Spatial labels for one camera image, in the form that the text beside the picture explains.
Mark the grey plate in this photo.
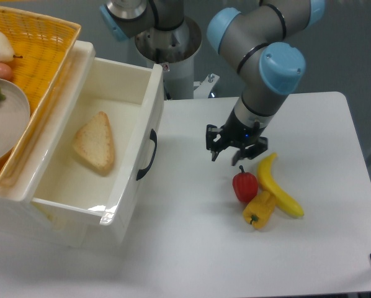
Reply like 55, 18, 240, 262
0, 79, 30, 160

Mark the red bell pepper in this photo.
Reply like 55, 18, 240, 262
232, 165, 259, 204

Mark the yellow banana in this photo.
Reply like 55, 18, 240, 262
257, 153, 305, 218

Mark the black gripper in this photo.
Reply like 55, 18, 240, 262
205, 111, 269, 166

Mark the triangular bread slice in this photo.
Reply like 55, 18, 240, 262
72, 111, 115, 174

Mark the white metal bracket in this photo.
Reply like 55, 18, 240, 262
193, 73, 220, 99

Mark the yellow bell pepper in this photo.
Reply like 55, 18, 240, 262
243, 191, 276, 230

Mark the yellow woven basket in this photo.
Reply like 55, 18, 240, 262
0, 6, 81, 184

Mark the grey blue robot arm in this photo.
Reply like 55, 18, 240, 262
100, 1, 326, 163

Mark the white drawer cabinet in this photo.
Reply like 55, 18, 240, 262
0, 41, 96, 247

